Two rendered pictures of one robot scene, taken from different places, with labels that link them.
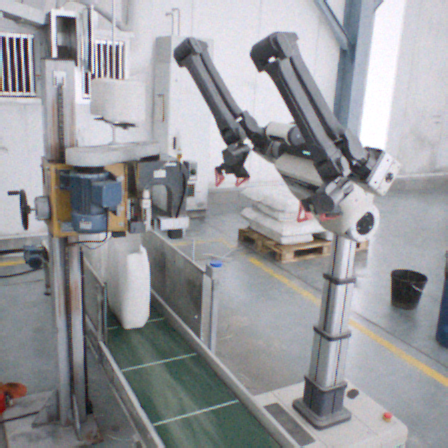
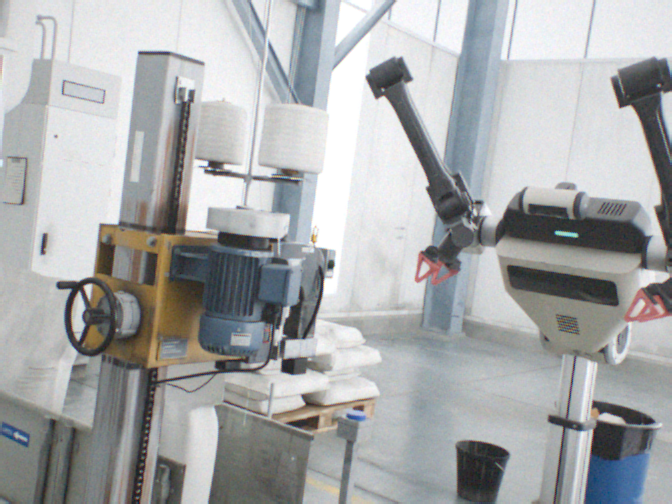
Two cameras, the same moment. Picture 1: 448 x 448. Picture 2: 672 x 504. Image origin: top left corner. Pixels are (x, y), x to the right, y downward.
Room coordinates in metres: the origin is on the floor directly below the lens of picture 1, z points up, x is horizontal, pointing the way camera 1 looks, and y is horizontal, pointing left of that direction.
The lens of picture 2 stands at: (0.10, 1.13, 1.45)
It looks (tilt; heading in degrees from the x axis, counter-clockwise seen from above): 3 degrees down; 336
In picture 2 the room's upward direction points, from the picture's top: 8 degrees clockwise
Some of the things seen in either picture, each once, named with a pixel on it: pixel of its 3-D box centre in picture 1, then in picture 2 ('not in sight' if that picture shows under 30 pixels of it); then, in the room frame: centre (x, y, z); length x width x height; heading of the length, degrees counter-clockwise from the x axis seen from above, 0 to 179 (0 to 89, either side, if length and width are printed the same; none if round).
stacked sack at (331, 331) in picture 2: not in sight; (314, 330); (5.45, -1.19, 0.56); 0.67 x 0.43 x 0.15; 29
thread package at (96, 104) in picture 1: (106, 96); (219, 132); (2.26, 0.54, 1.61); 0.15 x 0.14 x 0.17; 29
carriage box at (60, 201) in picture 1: (83, 194); (174, 293); (2.18, 0.63, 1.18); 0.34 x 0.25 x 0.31; 119
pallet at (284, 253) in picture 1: (303, 238); (277, 405); (5.27, -0.91, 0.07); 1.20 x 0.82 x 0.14; 121
